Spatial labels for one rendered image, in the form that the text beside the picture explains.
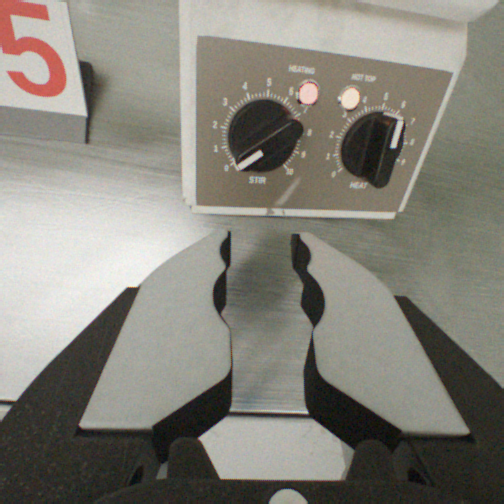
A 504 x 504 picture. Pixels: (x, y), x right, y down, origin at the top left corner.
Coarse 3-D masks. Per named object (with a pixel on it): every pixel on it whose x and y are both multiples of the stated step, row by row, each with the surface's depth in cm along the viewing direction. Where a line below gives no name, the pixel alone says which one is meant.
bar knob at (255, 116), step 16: (240, 112) 13; (256, 112) 13; (272, 112) 13; (288, 112) 13; (240, 128) 13; (256, 128) 13; (272, 128) 12; (288, 128) 12; (240, 144) 13; (256, 144) 12; (272, 144) 12; (288, 144) 12; (240, 160) 12; (256, 160) 12; (272, 160) 14
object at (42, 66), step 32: (0, 0) 12; (32, 0) 12; (0, 32) 13; (32, 32) 13; (64, 32) 13; (0, 64) 14; (32, 64) 14; (64, 64) 14; (32, 96) 15; (64, 96) 15
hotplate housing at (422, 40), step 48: (192, 0) 11; (240, 0) 11; (288, 0) 11; (336, 0) 12; (192, 48) 11; (336, 48) 12; (384, 48) 12; (432, 48) 13; (192, 96) 12; (192, 144) 13; (192, 192) 15
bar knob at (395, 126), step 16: (384, 112) 14; (352, 128) 14; (368, 128) 14; (384, 128) 13; (400, 128) 12; (352, 144) 14; (368, 144) 14; (384, 144) 13; (400, 144) 13; (352, 160) 14; (368, 160) 14; (384, 160) 13; (368, 176) 14; (384, 176) 14
